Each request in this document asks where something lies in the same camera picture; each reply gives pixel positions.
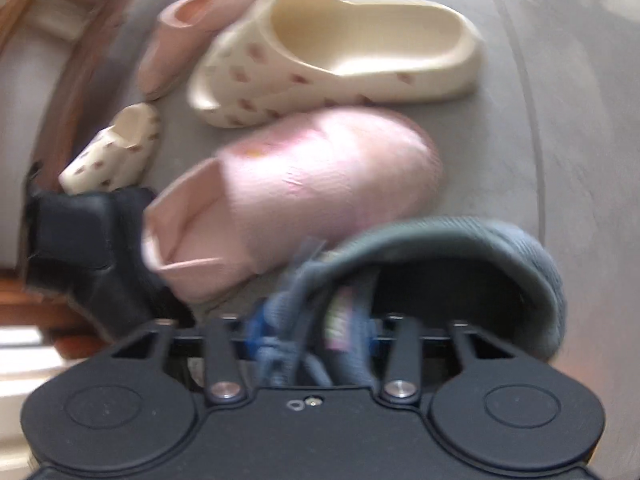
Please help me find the cream heart-print clog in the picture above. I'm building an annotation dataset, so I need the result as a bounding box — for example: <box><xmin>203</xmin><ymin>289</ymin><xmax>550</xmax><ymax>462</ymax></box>
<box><xmin>186</xmin><ymin>0</ymin><xmax>486</xmax><ymax>130</ymax></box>
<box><xmin>57</xmin><ymin>102</ymin><xmax>162</xmax><ymax>196</ymax></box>

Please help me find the pink ribbed slipper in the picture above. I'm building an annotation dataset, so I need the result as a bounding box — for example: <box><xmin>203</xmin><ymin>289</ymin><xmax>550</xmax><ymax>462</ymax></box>
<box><xmin>136</xmin><ymin>0</ymin><xmax>296</xmax><ymax>102</ymax></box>
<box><xmin>141</xmin><ymin>107</ymin><xmax>448</xmax><ymax>306</ymax></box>

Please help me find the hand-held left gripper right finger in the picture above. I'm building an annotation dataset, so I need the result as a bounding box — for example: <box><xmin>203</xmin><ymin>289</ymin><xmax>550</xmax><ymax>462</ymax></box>
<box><xmin>372</xmin><ymin>312</ymin><xmax>518</xmax><ymax>406</ymax></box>

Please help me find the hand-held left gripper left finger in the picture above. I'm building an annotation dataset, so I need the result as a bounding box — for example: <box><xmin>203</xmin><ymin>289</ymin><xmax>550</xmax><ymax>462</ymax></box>
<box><xmin>112</xmin><ymin>305</ymin><xmax>266</xmax><ymax>406</ymax></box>

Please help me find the grey-blue knit sneaker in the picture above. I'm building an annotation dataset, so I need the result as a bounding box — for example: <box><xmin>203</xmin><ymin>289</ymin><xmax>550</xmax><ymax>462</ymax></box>
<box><xmin>245</xmin><ymin>215</ymin><xmax>568</xmax><ymax>391</ymax></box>

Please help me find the black leather ankle boot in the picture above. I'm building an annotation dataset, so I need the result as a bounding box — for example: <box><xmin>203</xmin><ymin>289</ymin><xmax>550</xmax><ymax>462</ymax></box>
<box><xmin>22</xmin><ymin>160</ymin><xmax>196</xmax><ymax>343</ymax></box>

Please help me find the wooden shoe rack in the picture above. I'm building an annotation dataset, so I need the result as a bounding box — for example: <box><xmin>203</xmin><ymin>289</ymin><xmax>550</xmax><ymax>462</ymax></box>
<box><xmin>0</xmin><ymin>0</ymin><xmax>201</xmax><ymax>361</ymax></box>

